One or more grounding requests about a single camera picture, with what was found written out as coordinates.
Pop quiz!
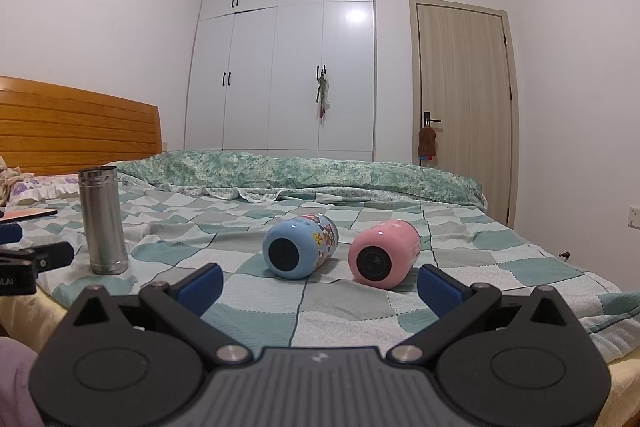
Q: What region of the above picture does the white wardrobe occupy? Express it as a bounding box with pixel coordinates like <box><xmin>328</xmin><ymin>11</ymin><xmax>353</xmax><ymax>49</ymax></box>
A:
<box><xmin>183</xmin><ymin>0</ymin><xmax>377</xmax><ymax>162</ymax></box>

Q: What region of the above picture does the yellow mattress sheet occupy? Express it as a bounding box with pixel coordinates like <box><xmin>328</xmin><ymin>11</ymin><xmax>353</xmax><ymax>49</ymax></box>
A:
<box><xmin>0</xmin><ymin>291</ymin><xmax>640</xmax><ymax>427</ymax></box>

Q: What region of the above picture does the blue cartoon print cup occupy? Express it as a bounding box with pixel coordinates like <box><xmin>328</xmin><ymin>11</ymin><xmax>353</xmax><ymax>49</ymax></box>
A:
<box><xmin>262</xmin><ymin>213</ymin><xmax>340</xmax><ymax>281</ymax></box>

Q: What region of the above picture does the wooden headboard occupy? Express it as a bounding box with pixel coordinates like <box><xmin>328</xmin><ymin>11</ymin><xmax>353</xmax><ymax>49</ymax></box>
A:
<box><xmin>0</xmin><ymin>76</ymin><xmax>163</xmax><ymax>178</ymax></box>

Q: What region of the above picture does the orange flat book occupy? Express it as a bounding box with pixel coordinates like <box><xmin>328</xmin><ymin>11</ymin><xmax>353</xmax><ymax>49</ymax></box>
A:
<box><xmin>0</xmin><ymin>207</ymin><xmax>59</xmax><ymax>223</ymax></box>

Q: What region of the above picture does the hanging green cloth ornament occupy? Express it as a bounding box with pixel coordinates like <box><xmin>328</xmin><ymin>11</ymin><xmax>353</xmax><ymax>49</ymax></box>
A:
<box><xmin>314</xmin><ymin>73</ymin><xmax>332</xmax><ymax>120</ymax></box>

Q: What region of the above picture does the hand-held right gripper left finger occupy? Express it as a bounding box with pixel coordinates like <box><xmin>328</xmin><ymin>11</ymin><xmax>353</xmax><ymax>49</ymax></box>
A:
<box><xmin>65</xmin><ymin>263</ymin><xmax>253</xmax><ymax>365</ymax></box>

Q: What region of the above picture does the green floral quilt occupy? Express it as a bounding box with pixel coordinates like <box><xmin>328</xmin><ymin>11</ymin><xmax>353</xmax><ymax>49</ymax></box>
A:
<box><xmin>114</xmin><ymin>150</ymin><xmax>489</xmax><ymax>209</ymax></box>

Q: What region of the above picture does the person's pink clothing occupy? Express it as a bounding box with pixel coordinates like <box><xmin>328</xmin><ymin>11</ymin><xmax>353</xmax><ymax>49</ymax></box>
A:
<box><xmin>0</xmin><ymin>336</ymin><xmax>47</xmax><ymax>427</ymax></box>

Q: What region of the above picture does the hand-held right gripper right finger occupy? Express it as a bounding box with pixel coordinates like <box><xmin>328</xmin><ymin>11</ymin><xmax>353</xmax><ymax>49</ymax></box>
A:
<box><xmin>390</xmin><ymin>264</ymin><xmax>586</xmax><ymax>364</ymax></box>

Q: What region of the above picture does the silver steel cup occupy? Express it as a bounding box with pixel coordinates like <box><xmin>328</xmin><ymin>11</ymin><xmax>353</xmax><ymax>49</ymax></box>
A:
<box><xmin>77</xmin><ymin>165</ymin><xmax>130</xmax><ymax>276</ymax></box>

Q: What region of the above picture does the purple floral pillow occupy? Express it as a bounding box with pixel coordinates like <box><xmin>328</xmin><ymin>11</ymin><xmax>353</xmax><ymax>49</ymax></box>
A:
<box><xmin>9</xmin><ymin>173</ymin><xmax>82</xmax><ymax>208</ymax></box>

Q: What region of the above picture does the green checked bed sheet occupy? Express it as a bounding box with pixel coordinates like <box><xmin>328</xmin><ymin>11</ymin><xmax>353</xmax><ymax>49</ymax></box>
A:
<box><xmin>47</xmin><ymin>183</ymin><xmax>640</xmax><ymax>350</ymax></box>

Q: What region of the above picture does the light wooden door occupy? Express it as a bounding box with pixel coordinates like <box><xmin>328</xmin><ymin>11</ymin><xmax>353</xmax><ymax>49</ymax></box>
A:
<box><xmin>408</xmin><ymin>0</ymin><xmax>519</xmax><ymax>230</ymax></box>

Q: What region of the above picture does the crumpled beige cloth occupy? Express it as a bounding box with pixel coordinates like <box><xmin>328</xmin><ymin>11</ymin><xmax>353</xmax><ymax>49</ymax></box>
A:
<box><xmin>0</xmin><ymin>155</ymin><xmax>35</xmax><ymax>208</ymax></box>

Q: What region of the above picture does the pink cup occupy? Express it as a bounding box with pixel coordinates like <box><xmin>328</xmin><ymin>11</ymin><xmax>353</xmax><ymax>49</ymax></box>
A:
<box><xmin>347</xmin><ymin>219</ymin><xmax>421</xmax><ymax>291</ymax></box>

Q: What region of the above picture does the brown plush bag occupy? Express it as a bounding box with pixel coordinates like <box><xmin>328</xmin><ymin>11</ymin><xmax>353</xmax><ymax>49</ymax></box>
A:
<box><xmin>417</xmin><ymin>126</ymin><xmax>439</xmax><ymax>158</ymax></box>

